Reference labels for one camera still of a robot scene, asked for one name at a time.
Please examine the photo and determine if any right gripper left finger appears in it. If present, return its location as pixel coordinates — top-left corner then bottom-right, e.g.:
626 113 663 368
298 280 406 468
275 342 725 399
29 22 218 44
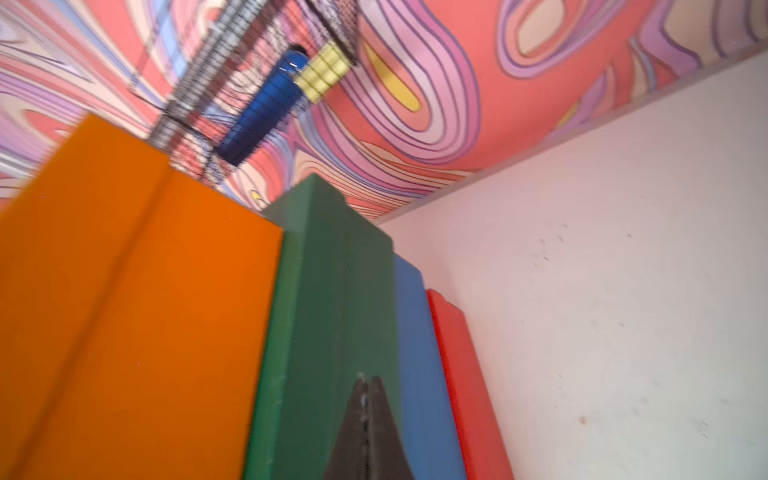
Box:
322 378 368 480

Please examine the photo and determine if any black wire basket back wall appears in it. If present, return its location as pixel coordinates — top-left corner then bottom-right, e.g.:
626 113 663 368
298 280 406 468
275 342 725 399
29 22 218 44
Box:
129 1 359 186

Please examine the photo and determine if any red shoebox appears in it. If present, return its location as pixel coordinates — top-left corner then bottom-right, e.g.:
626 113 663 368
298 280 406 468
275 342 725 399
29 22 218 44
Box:
427 289 514 480

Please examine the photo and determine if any green shoebox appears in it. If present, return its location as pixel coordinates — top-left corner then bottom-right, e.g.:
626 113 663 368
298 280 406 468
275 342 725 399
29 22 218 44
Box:
243 174 402 479

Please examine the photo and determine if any yellow item in basket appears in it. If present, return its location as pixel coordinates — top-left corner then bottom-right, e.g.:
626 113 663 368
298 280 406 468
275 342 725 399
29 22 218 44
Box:
294 40 353 104

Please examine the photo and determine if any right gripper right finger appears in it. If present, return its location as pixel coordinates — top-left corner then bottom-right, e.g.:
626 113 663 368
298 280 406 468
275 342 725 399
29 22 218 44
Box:
367 376 414 480

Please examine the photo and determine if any orange shoebox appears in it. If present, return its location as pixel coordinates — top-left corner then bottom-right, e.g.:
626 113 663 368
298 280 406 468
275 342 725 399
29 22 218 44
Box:
1 115 283 479

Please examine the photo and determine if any blue shoebox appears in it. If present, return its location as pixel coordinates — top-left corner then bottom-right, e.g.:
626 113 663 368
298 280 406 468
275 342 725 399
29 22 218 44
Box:
394 256 467 479

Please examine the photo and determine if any blue tool in basket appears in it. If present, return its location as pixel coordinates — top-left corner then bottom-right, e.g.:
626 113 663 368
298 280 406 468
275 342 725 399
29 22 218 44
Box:
215 44 309 166

